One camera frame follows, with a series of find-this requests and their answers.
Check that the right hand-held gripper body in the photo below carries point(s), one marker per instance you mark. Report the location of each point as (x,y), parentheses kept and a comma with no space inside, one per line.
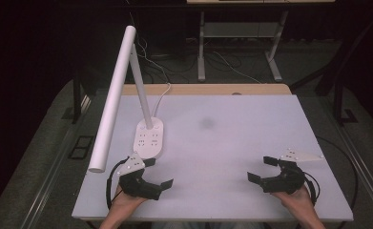
(289,181)

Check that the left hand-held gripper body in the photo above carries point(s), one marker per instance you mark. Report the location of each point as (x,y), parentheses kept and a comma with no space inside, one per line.
(136,186)

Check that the person's left hand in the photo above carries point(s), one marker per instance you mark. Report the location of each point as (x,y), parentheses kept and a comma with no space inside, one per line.
(125,202)

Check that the person's right hand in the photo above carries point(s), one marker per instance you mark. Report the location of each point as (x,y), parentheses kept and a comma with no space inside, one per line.
(300,202)

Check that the white table mat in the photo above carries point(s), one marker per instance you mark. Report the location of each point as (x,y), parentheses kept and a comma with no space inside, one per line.
(212,149)

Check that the white desk lamp with socket base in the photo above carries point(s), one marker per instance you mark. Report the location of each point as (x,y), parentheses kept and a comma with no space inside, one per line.
(112,95)

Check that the black metal stand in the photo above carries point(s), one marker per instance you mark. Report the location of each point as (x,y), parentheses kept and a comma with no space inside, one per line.
(338,101)
(76,98)

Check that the black floor socket frame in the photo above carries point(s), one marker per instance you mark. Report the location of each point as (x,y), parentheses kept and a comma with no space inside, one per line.
(80,147)

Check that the grey metal desk frame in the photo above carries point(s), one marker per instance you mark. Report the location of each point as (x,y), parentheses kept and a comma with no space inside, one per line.
(201,57)

